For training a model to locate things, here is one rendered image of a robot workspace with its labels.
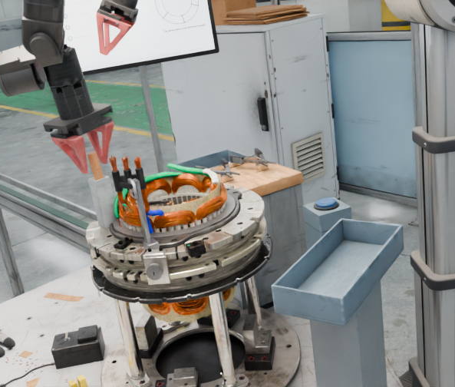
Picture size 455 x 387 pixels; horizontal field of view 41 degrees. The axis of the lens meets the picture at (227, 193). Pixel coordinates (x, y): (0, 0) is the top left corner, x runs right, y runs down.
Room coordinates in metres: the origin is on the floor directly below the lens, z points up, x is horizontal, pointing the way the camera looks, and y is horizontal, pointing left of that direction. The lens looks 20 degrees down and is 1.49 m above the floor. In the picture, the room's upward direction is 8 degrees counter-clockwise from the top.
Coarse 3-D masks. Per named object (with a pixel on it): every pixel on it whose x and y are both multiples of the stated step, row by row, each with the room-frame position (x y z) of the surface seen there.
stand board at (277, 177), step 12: (240, 168) 1.34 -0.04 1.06; (252, 168) 1.33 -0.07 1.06; (276, 168) 1.30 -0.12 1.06; (288, 168) 1.29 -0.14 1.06; (240, 180) 1.25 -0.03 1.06; (252, 180) 1.24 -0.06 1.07; (264, 180) 1.23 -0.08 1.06; (276, 180) 1.22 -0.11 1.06; (288, 180) 1.23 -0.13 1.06; (300, 180) 1.25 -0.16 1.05; (264, 192) 1.20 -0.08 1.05
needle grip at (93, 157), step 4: (92, 152) 1.03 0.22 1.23; (96, 152) 1.03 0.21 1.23; (88, 156) 1.02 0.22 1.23; (92, 156) 1.02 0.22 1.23; (96, 156) 1.02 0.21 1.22; (92, 160) 1.02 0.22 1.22; (96, 160) 1.02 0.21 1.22; (92, 164) 1.02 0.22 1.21; (96, 164) 1.02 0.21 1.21; (100, 164) 1.03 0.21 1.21; (92, 168) 1.02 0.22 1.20; (96, 168) 1.02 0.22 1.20; (100, 168) 1.03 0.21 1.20; (96, 172) 1.02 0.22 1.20; (100, 172) 1.02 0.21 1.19; (96, 176) 1.02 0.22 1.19; (100, 176) 1.02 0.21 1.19
